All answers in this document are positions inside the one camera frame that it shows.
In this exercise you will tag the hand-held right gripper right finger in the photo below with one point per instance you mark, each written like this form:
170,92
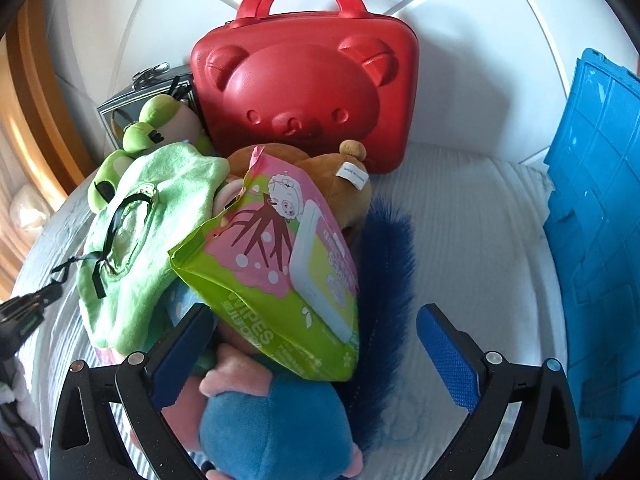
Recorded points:
445,355

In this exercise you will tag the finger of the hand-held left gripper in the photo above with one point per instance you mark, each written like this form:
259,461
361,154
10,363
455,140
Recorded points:
30,304

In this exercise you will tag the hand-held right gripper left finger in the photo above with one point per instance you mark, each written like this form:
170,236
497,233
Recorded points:
182,350

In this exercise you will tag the blue fluffy duster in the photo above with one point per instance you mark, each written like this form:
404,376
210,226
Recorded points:
385,260

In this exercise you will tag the blue pig plush toy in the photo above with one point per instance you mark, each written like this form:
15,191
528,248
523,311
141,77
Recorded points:
270,430

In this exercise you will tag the green and pink wipes pack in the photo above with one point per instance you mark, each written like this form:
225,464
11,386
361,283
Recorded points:
280,270

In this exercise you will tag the green frog cloth pouch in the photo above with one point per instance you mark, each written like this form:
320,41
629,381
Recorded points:
150,195

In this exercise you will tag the blue plastic crate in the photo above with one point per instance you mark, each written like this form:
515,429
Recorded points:
600,210

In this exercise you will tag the brown bear plush toy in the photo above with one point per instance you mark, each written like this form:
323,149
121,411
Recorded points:
330,195

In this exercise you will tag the dark metal tin box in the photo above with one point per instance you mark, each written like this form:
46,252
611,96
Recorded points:
120,110

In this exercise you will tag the green frog plush toy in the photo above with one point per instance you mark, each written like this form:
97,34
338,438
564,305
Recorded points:
150,120

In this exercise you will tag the red bear-face suitcase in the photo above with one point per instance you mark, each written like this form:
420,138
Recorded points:
300,75

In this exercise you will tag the white padded headboard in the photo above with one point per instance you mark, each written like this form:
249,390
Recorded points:
150,10

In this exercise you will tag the wooden headboard frame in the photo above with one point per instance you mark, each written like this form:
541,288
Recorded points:
45,100

